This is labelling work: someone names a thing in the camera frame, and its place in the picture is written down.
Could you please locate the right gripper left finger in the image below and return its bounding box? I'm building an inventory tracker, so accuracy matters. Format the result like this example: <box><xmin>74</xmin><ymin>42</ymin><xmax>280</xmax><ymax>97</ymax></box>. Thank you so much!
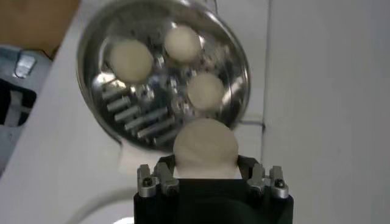
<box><xmin>137</xmin><ymin>155</ymin><xmax>180</xmax><ymax>198</ymax></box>

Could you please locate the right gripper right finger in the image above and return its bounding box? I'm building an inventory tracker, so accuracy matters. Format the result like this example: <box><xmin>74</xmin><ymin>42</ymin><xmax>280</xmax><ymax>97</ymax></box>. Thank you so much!
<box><xmin>238</xmin><ymin>155</ymin><xmax>289</xmax><ymax>199</ymax></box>

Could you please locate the white steamed baozi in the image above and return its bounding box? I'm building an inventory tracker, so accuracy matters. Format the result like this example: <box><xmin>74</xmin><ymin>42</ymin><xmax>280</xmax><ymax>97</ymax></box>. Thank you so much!
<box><xmin>164</xmin><ymin>24</ymin><xmax>204</xmax><ymax>63</ymax></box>
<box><xmin>108</xmin><ymin>38</ymin><xmax>155</xmax><ymax>85</ymax></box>
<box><xmin>172</xmin><ymin>117</ymin><xmax>240</xmax><ymax>180</ymax></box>
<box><xmin>186</xmin><ymin>72</ymin><xmax>226</xmax><ymax>111</ymax></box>

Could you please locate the steel steamer basket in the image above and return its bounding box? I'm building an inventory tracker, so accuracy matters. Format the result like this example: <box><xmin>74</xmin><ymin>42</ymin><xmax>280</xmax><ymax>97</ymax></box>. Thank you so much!
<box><xmin>76</xmin><ymin>0</ymin><xmax>251</xmax><ymax>153</ymax></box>

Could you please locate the white round plate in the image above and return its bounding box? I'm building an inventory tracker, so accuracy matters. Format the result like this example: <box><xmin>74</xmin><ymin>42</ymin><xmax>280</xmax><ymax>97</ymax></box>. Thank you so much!
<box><xmin>65</xmin><ymin>188</ymin><xmax>138</xmax><ymax>224</ymax></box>

